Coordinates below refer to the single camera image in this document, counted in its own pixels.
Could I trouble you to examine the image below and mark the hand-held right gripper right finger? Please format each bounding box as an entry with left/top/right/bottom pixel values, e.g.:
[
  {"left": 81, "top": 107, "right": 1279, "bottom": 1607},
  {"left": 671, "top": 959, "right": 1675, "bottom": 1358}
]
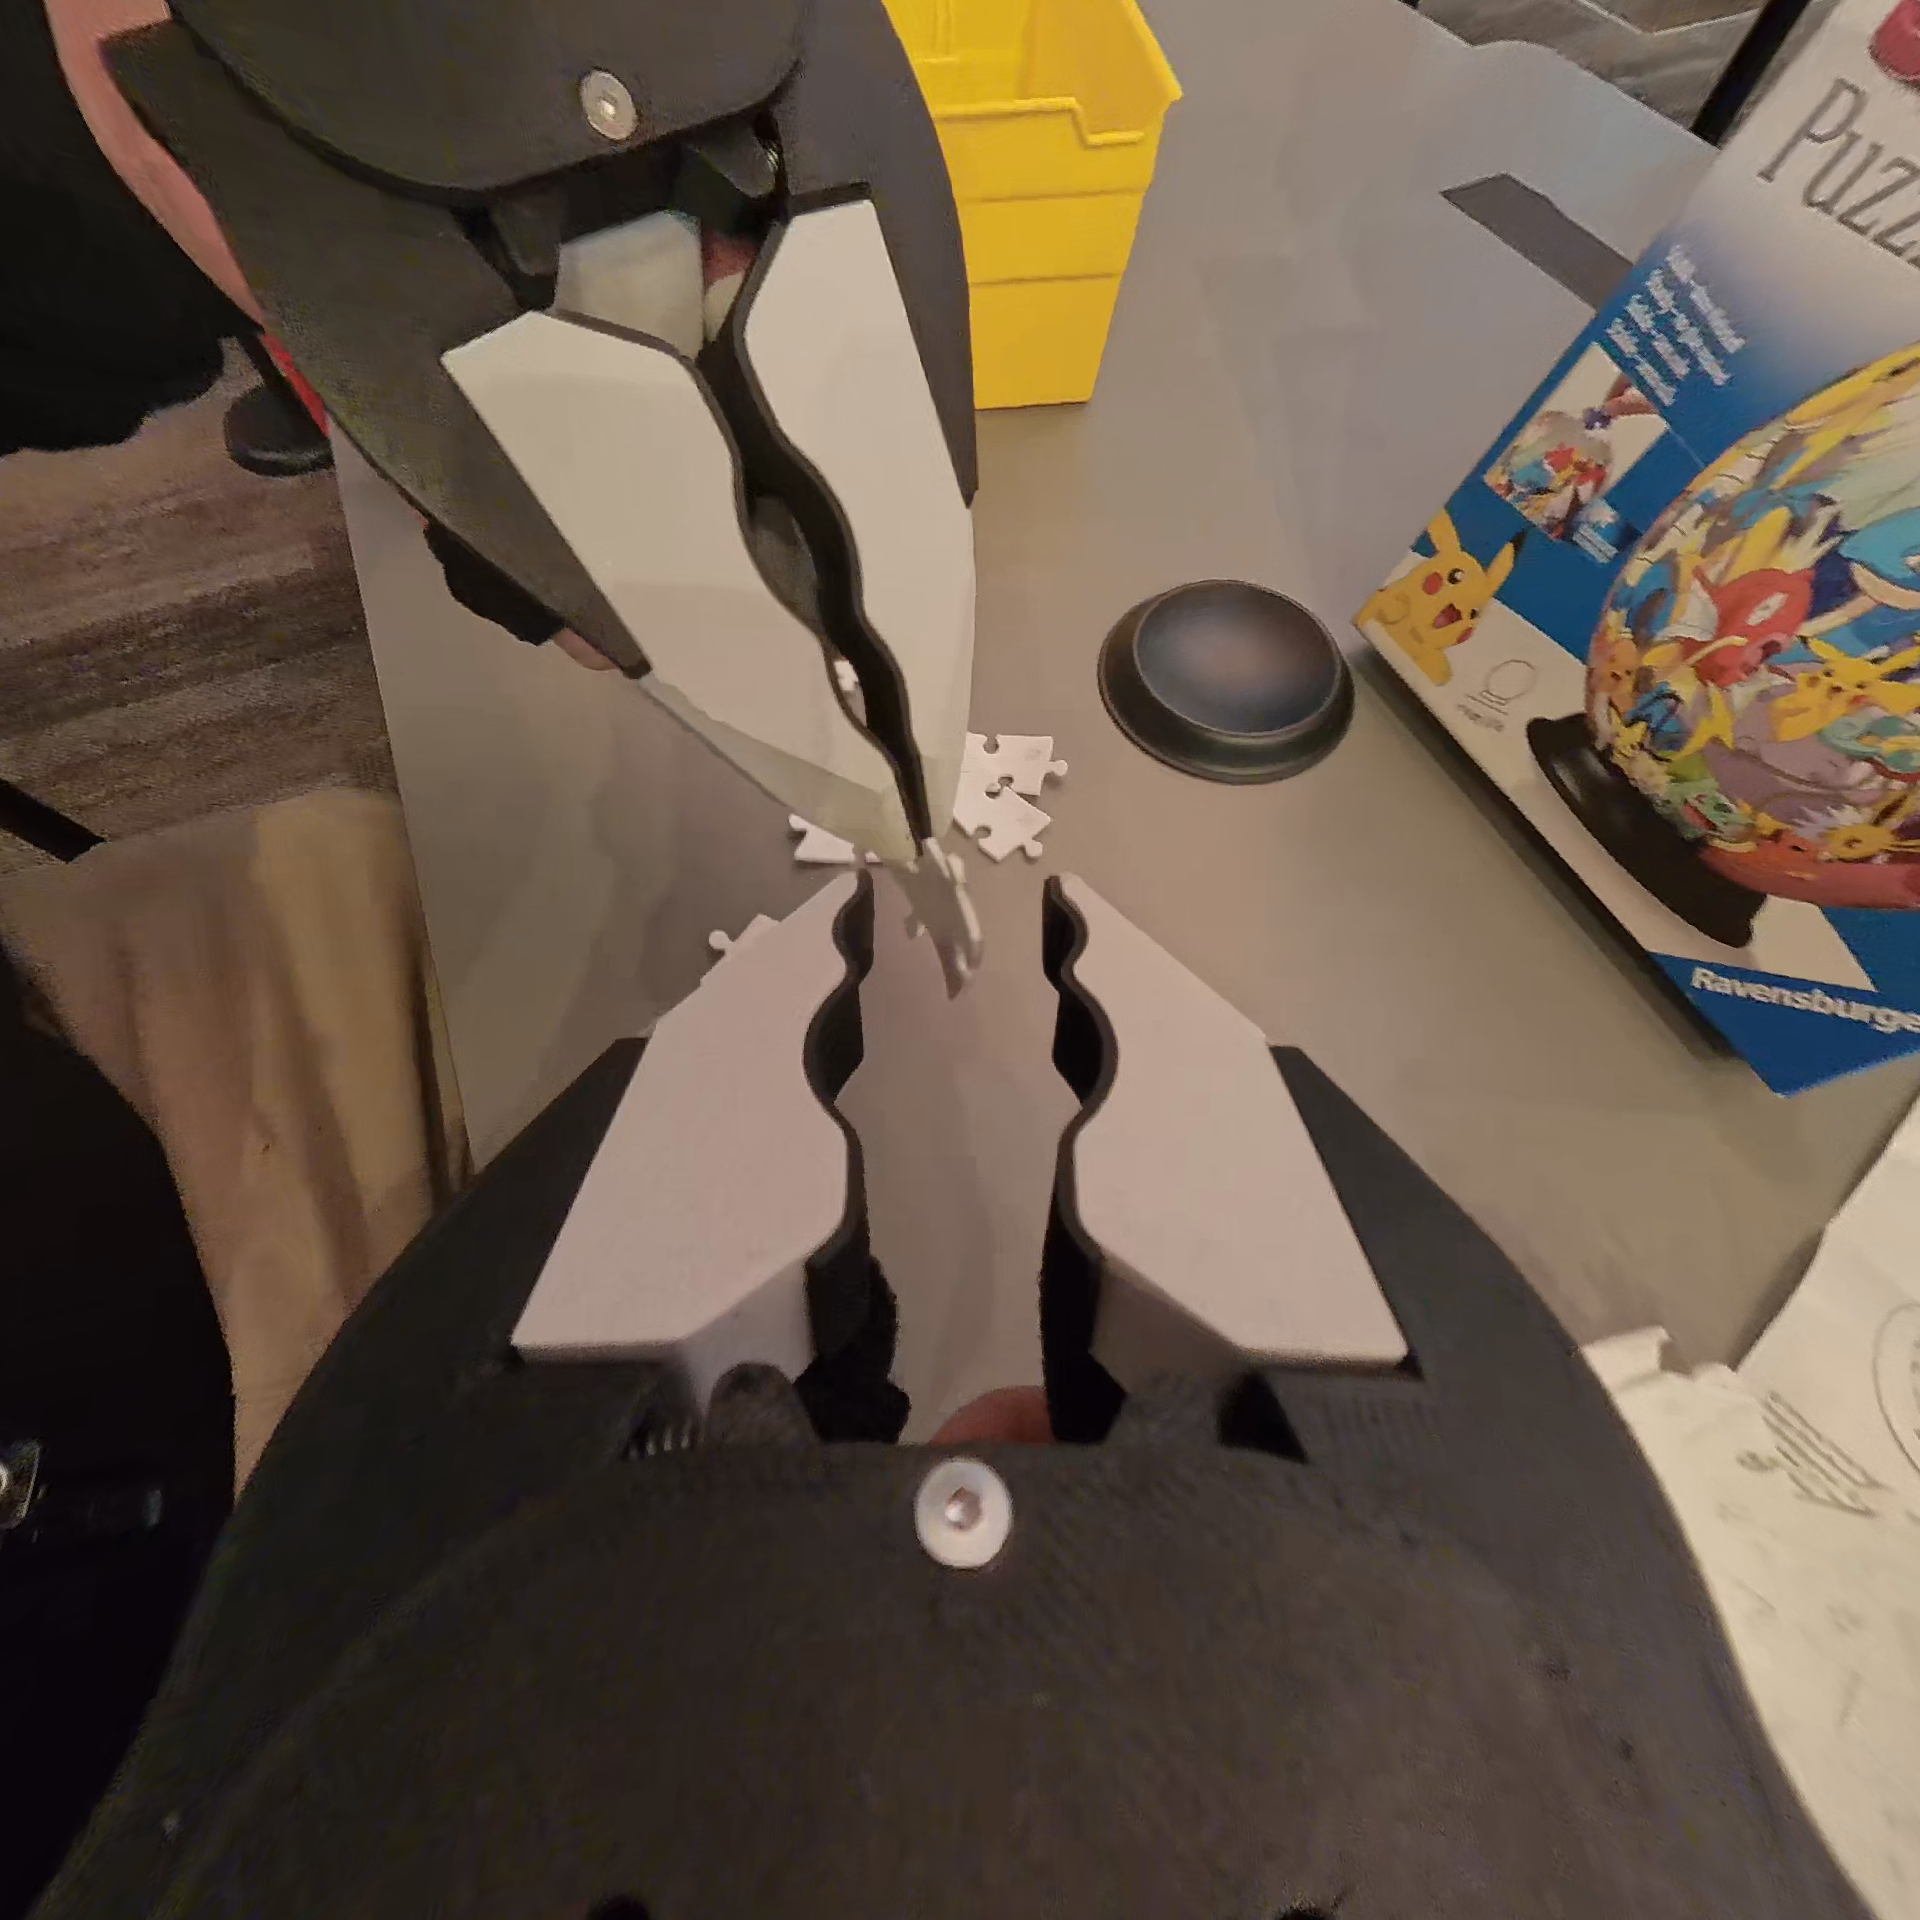
[{"left": 1039, "top": 873, "right": 1411, "bottom": 1448}]

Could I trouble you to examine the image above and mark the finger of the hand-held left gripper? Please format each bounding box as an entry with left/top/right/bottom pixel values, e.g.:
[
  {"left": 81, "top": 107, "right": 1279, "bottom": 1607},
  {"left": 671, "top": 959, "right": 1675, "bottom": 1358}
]
[
  {"left": 701, "top": 192, "right": 982, "bottom": 840},
  {"left": 438, "top": 305, "right": 928, "bottom": 875}
]

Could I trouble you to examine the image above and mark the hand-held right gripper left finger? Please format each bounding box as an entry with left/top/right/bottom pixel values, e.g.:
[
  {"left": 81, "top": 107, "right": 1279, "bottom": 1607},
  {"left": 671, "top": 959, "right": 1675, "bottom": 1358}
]
[{"left": 509, "top": 870, "right": 911, "bottom": 1448}]

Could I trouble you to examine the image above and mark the pair of joined puzzle pieces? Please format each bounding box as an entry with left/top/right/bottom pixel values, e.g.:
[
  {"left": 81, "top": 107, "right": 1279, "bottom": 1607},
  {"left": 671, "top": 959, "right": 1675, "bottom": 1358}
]
[{"left": 958, "top": 728, "right": 1071, "bottom": 867}]

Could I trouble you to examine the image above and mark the black round ball stand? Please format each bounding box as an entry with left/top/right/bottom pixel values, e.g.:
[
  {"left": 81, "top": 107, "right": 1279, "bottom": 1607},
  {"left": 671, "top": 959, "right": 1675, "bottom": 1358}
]
[{"left": 1095, "top": 577, "right": 1357, "bottom": 785}]

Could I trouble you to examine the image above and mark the blue puzzle box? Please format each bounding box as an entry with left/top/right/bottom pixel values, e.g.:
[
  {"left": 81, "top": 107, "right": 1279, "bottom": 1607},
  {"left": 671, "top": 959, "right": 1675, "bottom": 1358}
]
[{"left": 1350, "top": 0, "right": 1920, "bottom": 1100}]

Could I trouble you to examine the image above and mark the person's left hand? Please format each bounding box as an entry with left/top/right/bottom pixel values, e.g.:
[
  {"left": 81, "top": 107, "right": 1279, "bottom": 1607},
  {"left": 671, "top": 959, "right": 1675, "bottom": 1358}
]
[{"left": 66, "top": 0, "right": 648, "bottom": 680}]

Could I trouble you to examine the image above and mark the yellow plastic bin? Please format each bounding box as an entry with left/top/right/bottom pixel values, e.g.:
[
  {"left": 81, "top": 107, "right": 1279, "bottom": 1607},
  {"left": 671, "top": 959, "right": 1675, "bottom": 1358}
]
[{"left": 879, "top": 0, "right": 1186, "bottom": 414}]

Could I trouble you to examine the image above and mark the person's beige trouser leg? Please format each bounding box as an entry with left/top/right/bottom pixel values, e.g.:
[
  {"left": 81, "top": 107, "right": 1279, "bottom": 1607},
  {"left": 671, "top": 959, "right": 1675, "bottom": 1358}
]
[{"left": 0, "top": 791, "right": 471, "bottom": 1491}]

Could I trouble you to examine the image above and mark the white instruction leaflet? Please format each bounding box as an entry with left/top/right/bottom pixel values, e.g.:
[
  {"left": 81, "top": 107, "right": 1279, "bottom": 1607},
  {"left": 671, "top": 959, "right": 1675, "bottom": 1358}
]
[{"left": 1579, "top": 1107, "right": 1920, "bottom": 1920}]

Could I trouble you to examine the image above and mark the person's black clothing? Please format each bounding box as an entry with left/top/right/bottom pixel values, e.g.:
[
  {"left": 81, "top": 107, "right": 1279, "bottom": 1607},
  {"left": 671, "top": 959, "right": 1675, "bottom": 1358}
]
[{"left": 0, "top": 959, "right": 238, "bottom": 1920}]

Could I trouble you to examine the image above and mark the black cable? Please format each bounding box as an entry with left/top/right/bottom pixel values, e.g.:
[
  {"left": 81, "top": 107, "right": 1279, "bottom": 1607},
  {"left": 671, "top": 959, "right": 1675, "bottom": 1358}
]
[{"left": 1690, "top": 0, "right": 1818, "bottom": 139}]

